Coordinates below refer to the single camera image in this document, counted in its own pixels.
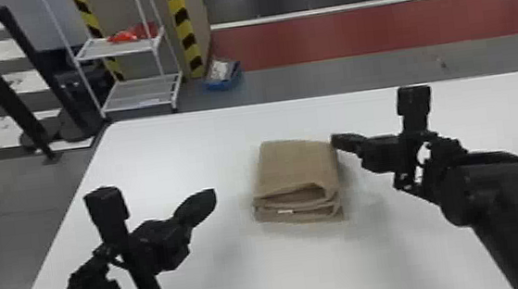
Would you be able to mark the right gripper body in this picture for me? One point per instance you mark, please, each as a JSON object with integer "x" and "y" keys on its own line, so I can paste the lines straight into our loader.
{"x": 382, "y": 153}

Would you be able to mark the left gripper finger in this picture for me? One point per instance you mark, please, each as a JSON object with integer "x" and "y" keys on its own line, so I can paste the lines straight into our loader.
{"x": 196, "y": 206}

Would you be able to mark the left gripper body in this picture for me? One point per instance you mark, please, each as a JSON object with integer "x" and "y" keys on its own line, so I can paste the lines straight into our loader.
{"x": 162, "y": 244}

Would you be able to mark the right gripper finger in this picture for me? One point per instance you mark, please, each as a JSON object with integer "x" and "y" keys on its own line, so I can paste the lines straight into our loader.
{"x": 348, "y": 142}

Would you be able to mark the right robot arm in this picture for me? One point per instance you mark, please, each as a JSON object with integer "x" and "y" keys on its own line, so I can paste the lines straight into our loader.
{"x": 505, "y": 196}

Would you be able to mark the beige towel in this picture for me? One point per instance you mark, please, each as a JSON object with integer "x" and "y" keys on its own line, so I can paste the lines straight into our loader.
{"x": 295, "y": 180}

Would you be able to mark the blue tray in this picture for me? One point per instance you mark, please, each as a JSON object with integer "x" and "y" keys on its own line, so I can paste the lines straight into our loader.
{"x": 221, "y": 74}

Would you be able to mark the red packet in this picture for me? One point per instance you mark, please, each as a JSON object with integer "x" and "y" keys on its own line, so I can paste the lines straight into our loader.
{"x": 131, "y": 33}

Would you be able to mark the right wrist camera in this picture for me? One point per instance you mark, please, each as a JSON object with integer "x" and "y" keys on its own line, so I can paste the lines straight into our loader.
{"x": 413, "y": 101}

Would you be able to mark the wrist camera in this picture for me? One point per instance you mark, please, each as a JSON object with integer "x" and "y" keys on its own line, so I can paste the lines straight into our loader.
{"x": 413, "y": 101}
{"x": 106, "y": 209}

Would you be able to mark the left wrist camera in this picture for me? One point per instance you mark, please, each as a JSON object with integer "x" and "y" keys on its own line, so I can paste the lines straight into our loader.
{"x": 106, "y": 209}

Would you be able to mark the yellow black striped post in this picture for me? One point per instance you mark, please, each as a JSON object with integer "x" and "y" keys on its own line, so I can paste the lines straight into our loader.
{"x": 183, "y": 27}
{"x": 93, "y": 22}

